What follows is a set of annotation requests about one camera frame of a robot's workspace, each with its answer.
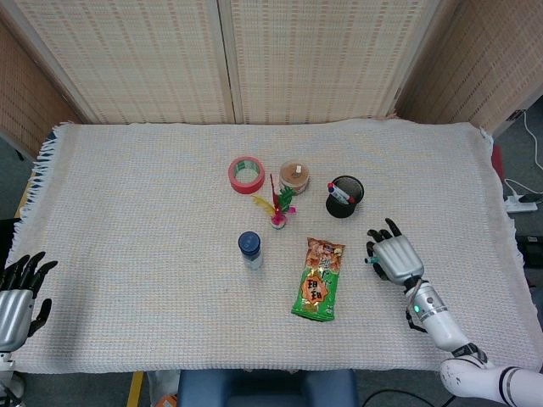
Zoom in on black floor cable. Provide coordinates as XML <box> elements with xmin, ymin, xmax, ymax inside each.
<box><xmin>361</xmin><ymin>388</ymin><xmax>426</xmax><ymax>407</ymax></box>

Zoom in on red tape roll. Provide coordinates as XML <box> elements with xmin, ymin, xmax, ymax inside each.
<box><xmin>227</xmin><ymin>155</ymin><xmax>266</xmax><ymax>196</ymax></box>

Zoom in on black mesh pen holder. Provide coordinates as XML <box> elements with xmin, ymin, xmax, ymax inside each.
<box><xmin>325</xmin><ymin>175</ymin><xmax>366</xmax><ymax>220</ymax></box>

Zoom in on clear jar brown contents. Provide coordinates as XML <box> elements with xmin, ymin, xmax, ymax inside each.
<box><xmin>278</xmin><ymin>159</ymin><xmax>311</xmax><ymax>196</ymax></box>

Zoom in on white woven tablecloth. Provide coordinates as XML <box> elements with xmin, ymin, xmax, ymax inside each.
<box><xmin>6</xmin><ymin>118</ymin><xmax>543</xmax><ymax>376</ymax></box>

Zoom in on blue capped marker pen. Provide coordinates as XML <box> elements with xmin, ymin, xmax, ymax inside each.
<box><xmin>330</xmin><ymin>181</ymin><xmax>351</xmax><ymax>204</ymax></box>

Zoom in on colourful feather shuttlecock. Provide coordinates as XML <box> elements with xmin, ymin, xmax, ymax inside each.
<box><xmin>250</xmin><ymin>173</ymin><xmax>298</xmax><ymax>231</ymax></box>

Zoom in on blue capped white bottle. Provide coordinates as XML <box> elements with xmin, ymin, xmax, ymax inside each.
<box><xmin>237</xmin><ymin>231</ymin><xmax>265</xmax><ymax>271</ymax></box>

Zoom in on green orange snack bag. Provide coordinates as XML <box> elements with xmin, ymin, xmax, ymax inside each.
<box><xmin>290</xmin><ymin>237</ymin><xmax>346</xmax><ymax>324</ymax></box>

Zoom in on bamboo folding screen panel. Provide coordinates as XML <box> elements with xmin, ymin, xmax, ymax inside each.
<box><xmin>395</xmin><ymin>0</ymin><xmax>543</xmax><ymax>135</ymax></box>
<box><xmin>217</xmin><ymin>0</ymin><xmax>446</xmax><ymax>125</ymax></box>
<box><xmin>0</xmin><ymin>0</ymin><xmax>237</xmax><ymax>125</ymax></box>
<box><xmin>0</xmin><ymin>19</ymin><xmax>86</xmax><ymax>159</ymax></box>

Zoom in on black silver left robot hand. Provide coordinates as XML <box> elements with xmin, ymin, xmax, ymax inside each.
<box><xmin>0</xmin><ymin>251</ymin><xmax>59</xmax><ymax>353</ymax></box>

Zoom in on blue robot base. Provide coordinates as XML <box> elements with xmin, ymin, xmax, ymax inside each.
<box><xmin>176</xmin><ymin>369</ymin><xmax>359</xmax><ymax>407</ymax></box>

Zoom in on white power cable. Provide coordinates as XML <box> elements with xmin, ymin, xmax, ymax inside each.
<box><xmin>502</xmin><ymin>109</ymin><xmax>543</xmax><ymax>200</ymax></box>

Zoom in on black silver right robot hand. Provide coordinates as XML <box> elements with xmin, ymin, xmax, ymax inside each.
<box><xmin>365</xmin><ymin>218</ymin><xmax>427</xmax><ymax>286</ymax></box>

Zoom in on white power strip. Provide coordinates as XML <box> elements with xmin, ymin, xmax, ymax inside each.
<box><xmin>504</xmin><ymin>192</ymin><xmax>538</xmax><ymax>214</ymax></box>

